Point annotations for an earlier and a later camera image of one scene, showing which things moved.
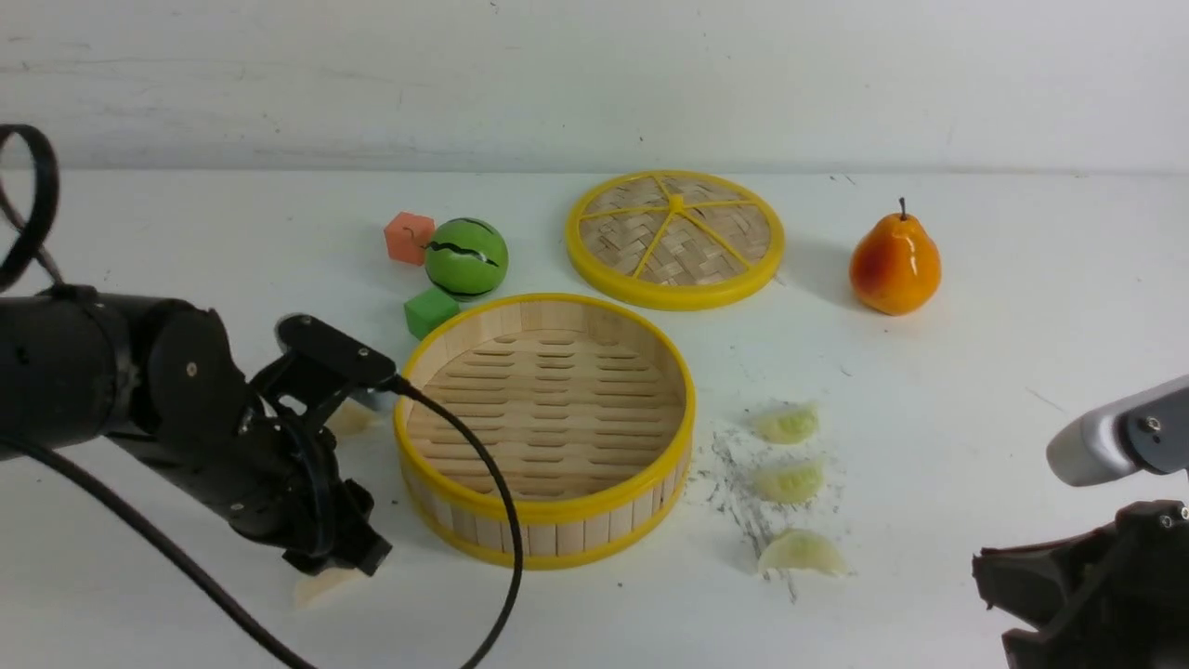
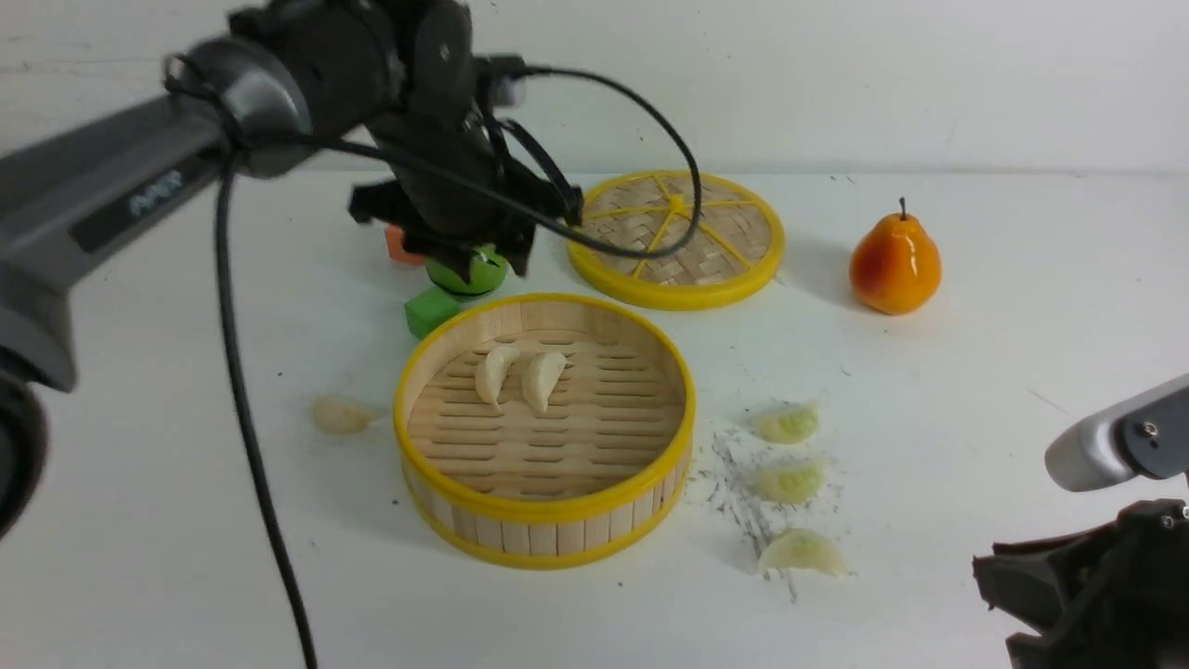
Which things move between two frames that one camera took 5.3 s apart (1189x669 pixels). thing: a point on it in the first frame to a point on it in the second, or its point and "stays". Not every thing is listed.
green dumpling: [790, 483] stays
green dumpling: [802, 548] stays
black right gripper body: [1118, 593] stays
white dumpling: [351, 418] stays
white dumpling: [312, 588] to [542, 373]
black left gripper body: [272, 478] to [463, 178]
